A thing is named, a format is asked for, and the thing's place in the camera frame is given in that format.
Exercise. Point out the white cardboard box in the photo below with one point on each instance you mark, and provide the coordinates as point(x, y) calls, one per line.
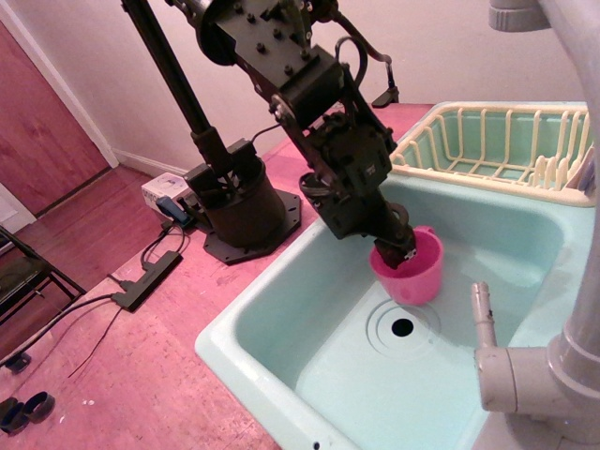
point(166, 184)

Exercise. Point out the grey toy faucet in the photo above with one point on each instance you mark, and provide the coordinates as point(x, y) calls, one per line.
point(541, 390)

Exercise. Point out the cream dish drying rack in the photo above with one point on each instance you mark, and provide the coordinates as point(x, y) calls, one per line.
point(533, 150)

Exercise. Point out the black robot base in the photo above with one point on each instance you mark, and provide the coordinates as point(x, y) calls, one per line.
point(243, 215)

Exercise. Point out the mint green toy sink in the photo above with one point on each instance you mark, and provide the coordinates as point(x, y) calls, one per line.
point(323, 358)

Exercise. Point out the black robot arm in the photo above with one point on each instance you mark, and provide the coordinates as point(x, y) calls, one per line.
point(306, 60)

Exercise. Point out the blue clamp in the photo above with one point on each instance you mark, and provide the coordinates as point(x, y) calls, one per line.
point(170, 209)

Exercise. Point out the black usb hub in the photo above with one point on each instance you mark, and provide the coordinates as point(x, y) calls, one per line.
point(135, 295)

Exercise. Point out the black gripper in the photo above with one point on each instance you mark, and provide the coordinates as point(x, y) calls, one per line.
point(358, 153)

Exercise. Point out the black folding chair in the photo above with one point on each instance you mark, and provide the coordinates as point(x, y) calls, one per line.
point(24, 279)

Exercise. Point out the pink plastic cup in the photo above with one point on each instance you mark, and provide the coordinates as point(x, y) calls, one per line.
point(418, 280)

